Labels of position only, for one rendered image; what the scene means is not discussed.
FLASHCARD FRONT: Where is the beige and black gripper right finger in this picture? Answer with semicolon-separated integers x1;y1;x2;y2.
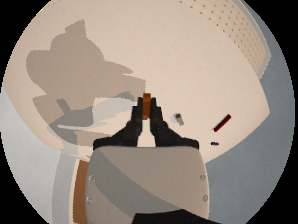
149;97;199;149

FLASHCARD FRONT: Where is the dark red rod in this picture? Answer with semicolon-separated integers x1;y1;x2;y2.
213;114;232;132

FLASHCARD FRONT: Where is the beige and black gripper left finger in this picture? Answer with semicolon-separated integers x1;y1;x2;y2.
93;97;143;151

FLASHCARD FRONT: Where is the grey rod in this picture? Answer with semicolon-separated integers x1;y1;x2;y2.
176;114;184;126

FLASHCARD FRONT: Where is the orange rod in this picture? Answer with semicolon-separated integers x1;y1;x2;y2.
143;93;151;119

